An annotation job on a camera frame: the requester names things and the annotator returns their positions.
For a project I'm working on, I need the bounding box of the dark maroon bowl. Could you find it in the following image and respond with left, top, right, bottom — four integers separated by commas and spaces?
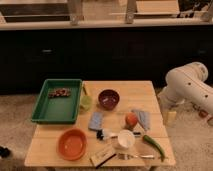
98, 89, 120, 110

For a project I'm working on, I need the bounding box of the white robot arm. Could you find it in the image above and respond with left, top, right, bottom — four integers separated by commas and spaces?
158, 62, 213, 127

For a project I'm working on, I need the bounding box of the light green cup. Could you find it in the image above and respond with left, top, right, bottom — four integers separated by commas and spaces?
80, 95, 92, 111

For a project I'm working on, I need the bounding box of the blue sponge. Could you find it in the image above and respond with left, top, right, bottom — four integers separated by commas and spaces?
88, 112, 103, 131

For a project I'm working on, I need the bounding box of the orange tomato-like ball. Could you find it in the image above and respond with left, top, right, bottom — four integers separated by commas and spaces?
125, 113, 138, 130

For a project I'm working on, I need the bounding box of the grey blue cloth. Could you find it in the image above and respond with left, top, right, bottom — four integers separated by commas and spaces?
132, 109, 150, 131

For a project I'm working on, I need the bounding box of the black white brush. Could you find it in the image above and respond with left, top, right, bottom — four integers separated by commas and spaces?
96, 128, 142, 141

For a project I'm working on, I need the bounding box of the green plastic tray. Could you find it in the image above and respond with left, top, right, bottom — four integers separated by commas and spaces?
31, 79, 82, 124

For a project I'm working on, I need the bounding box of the brown snack bar in tray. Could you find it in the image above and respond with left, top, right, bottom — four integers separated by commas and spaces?
48, 88, 71, 98

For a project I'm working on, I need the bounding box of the white cup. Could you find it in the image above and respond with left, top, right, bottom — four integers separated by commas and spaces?
114, 130, 135, 149

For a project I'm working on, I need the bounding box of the green chili pepper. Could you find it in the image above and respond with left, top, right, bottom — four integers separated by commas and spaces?
142, 135, 166, 162

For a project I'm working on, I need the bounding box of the orange bowl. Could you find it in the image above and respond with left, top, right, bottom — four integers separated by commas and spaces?
56, 128, 87, 161

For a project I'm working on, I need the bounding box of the wooden block with black edge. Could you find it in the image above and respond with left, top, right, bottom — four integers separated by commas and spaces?
90, 145, 116, 168

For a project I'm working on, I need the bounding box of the silver fork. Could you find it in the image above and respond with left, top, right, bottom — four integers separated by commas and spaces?
117, 153, 155, 160

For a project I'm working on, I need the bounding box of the black object on floor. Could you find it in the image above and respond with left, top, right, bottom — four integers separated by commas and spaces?
0, 146, 11, 158

